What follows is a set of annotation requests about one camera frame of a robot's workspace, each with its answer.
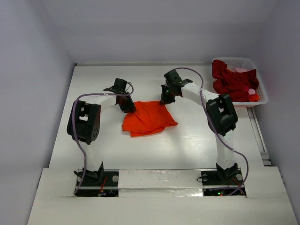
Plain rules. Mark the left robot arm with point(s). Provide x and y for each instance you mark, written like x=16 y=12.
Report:
x=84 y=124

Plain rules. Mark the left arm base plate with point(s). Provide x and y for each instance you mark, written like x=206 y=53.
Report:
x=105 y=185

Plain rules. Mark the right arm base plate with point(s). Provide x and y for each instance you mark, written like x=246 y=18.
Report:
x=222 y=187

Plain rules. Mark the dark red t shirt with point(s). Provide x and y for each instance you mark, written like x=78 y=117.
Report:
x=226 y=81

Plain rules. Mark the orange t shirt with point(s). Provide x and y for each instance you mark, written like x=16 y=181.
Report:
x=149 y=118

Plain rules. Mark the white plastic basket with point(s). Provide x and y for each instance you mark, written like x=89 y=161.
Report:
x=240 y=62

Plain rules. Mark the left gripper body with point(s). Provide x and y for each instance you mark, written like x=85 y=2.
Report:
x=123 y=97

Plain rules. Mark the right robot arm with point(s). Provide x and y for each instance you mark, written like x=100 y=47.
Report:
x=222 y=119

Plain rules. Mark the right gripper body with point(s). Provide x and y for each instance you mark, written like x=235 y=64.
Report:
x=165 y=96

